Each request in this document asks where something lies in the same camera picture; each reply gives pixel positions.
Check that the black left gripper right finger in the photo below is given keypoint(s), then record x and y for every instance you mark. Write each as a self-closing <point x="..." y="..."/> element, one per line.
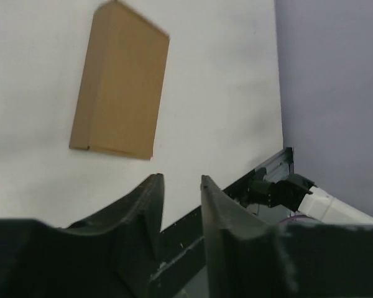
<point x="246" y="257"/>

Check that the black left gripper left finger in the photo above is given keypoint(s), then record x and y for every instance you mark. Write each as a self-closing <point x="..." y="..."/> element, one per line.
<point x="111" y="253"/>

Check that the brown cardboard paper box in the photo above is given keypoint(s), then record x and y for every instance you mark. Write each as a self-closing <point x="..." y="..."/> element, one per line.
<point x="121" y="85"/>

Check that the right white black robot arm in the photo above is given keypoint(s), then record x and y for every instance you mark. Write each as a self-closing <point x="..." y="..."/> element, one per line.
<point x="300" y="194"/>

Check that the aluminium table frame rail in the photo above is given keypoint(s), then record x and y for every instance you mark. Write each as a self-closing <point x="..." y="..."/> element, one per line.
<point x="278" y="166"/>

